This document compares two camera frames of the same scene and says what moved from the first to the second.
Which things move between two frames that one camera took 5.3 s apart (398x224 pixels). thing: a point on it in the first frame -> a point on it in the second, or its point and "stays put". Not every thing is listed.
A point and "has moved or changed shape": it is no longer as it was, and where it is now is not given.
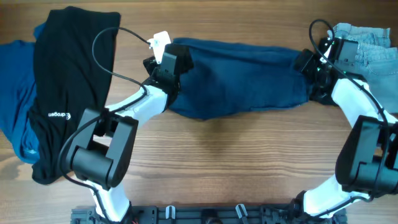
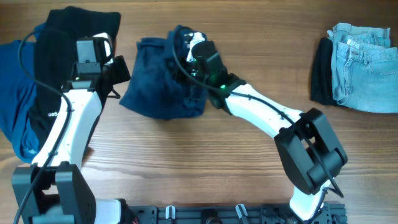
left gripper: x=151 y=65 -> x=122 y=74
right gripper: x=306 y=69 -> x=178 y=75
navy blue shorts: x=227 y=79 has moved or changed shape
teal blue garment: x=17 y=84 stays put
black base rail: x=208 y=214 stays put
